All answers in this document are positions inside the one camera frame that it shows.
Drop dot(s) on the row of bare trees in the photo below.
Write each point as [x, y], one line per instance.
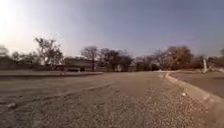
[115, 60]

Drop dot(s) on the low building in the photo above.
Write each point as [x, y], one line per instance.
[78, 63]

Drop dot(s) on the gravel dirt road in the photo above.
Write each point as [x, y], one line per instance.
[110, 100]

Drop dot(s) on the concrete kerb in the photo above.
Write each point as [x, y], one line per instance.
[196, 93]

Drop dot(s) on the grey paved ground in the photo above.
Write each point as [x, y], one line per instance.
[203, 81]

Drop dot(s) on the white post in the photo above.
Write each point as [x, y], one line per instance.
[205, 65]

